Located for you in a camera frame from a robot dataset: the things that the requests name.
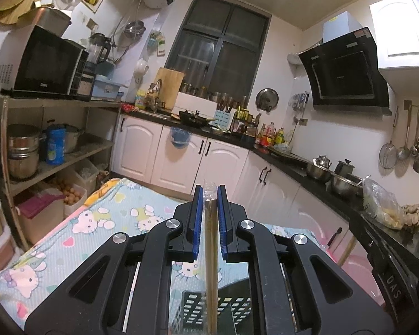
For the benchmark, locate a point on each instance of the clear bin with pink lid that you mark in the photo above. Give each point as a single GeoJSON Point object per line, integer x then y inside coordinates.
{"type": "Point", "coordinates": [38, 213]}

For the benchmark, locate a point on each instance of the light blue plastic box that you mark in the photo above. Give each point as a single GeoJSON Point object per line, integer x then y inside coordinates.
{"type": "Point", "coordinates": [106, 87]}

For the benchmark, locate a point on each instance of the clear plastic bag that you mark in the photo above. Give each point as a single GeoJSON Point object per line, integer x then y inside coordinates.
{"type": "Point", "coordinates": [380, 206]}

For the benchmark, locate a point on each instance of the black spice rack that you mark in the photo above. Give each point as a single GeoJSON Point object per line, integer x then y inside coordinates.
{"type": "Point", "coordinates": [244, 122]}

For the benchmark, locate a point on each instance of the sleeved bamboo chopstick pair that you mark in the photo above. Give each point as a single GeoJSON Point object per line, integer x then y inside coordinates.
{"type": "Point", "coordinates": [210, 251]}

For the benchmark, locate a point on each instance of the green perforated utensil holder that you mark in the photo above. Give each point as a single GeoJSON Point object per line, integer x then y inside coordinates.
{"type": "Point", "coordinates": [230, 309]}

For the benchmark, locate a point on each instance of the light blue knife block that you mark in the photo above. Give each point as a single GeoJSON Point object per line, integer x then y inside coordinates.
{"type": "Point", "coordinates": [223, 118]}

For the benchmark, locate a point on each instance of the dark baking tray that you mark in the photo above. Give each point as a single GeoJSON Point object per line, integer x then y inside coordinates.
{"type": "Point", "coordinates": [286, 155]}

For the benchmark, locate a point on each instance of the grey metal box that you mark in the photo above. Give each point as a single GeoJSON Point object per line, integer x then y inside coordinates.
{"type": "Point", "coordinates": [49, 19]}

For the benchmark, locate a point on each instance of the white wall jug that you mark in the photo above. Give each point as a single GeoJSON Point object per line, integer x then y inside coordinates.
{"type": "Point", "coordinates": [141, 69]}

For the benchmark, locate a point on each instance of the ginger roots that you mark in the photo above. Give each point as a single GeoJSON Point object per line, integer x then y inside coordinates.
{"type": "Point", "coordinates": [412, 216]}

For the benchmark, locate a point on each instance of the cluster of sauce bottles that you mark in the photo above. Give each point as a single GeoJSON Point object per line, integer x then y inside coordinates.
{"type": "Point", "coordinates": [270, 136]}

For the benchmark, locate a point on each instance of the white plastic bin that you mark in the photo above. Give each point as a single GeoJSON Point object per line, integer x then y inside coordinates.
{"type": "Point", "coordinates": [87, 178]}

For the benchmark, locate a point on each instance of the hanging green white packets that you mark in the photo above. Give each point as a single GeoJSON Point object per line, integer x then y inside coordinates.
{"type": "Point", "coordinates": [157, 43]}

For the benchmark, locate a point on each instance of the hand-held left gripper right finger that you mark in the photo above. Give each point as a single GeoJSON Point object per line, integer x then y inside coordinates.
{"type": "Point", "coordinates": [221, 223]}

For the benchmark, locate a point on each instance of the dark framed window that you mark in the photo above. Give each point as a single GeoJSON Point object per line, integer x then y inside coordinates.
{"type": "Point", "coordinates": [209, 49]}

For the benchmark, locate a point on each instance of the black wok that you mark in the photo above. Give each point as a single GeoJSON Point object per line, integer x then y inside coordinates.
{"type": "Point", "coordinates": [195, 118]}

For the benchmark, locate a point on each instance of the blue canister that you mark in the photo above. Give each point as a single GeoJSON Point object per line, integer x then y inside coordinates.
{"type": "Point", "coordinates": [56, 144]}

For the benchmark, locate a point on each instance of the white kitchen base cabinets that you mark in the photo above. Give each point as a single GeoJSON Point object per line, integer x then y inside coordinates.
{"type": "Point", "coordinates": [139, 153]}

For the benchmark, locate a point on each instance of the wooden cutting board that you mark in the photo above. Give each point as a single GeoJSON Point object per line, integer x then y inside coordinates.
{"type": "Point", "coordinates": [169, 89]}

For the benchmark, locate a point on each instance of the yellow bottle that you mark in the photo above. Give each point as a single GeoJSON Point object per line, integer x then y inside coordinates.
{"type": "Point", "coordinates": [140, 99]}

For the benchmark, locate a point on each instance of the steel pot with lid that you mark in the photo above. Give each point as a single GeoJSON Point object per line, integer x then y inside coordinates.
{"type": "Point", "coordinates": [74, 139]}

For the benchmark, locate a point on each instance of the cartoon cat printed blanket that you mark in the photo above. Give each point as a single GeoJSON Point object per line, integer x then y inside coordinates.
{"type": "Point", "coordinates": [73, 237]}

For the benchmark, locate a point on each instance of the hanging steel bowls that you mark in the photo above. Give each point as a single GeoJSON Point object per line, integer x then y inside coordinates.
{"type": "Point", "coordinates": [134, 29]}

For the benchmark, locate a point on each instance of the steel mixing bowl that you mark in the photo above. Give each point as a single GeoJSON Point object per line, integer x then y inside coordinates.
{"type": "Point", "coordinates": [317, 174]}
{"type": "Point", "coordinates": [345, 186]}

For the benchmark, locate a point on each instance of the black and white microwave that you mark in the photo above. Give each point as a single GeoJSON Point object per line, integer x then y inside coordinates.
{"type": "Point", "coordinates": [45, 62]}

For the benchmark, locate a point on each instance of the row of glass jars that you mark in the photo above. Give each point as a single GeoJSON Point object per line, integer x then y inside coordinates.
{"type": "Point", "coordinates": [209, 94]}

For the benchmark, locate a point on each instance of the small hanging tools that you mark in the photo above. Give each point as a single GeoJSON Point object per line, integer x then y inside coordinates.
{"type": "Point", "coordinates": [300, 101]}

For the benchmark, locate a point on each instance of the metal shelf rack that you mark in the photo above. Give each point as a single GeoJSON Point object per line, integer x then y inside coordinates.
{"type": "Point", "coordinates": [56, 103]}

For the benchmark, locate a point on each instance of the red snack packet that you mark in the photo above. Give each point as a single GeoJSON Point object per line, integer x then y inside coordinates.
{"type": "Point", "coordinates": [130, 107]}

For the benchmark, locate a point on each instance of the steel pot lid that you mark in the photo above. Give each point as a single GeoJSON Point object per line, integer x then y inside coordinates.
{"type": "Point", "coordinates": [267, 99]}

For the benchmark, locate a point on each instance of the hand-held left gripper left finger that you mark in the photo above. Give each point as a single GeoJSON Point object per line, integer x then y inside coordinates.
{"type": "Point", "coordinates": [198, 223]}

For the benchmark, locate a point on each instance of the pile of potatoes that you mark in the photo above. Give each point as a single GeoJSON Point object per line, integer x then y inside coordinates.
{"type": "Point", "coordinates": [71, 192]}

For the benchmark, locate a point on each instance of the metal sink faucet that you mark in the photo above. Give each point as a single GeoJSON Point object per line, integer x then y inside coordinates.
{"type": "Point", "coordinates": [155, 92]}

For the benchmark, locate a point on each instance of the stacked steel pots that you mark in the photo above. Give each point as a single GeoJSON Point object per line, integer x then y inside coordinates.
{"type": "Point", "coordinates": [23, 153]}

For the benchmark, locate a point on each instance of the black kitchen countertop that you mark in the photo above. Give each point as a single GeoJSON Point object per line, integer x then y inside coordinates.
{"type": "Point", "coordinates": [342, 204]}

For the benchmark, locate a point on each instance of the steel kettle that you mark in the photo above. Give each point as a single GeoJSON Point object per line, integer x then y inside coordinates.
{"type": "Point", "coordinates": [323, 162]}

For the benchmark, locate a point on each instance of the white wall cabinet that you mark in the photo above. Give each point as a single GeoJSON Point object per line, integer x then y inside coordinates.
{"type": "Point", "coordinates": [401, 31]}

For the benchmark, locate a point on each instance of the blue hanging bag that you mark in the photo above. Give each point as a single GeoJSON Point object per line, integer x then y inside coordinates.
{"type": "Point", "coordinates": [180, 138]}

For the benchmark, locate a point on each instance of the row of hanging kitchen utensils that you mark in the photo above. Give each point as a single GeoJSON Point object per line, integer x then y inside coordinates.
{"type": "Point", "coordinates": [415, 139]}

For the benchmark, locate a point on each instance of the blender with dark jar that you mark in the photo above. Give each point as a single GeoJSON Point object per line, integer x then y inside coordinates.
{"type": "Point", "coordinates": [98, 49]}

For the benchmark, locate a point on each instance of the black range hood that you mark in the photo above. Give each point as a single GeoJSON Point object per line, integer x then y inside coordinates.
{"type": "Point", "coordinates": [345, 73]}

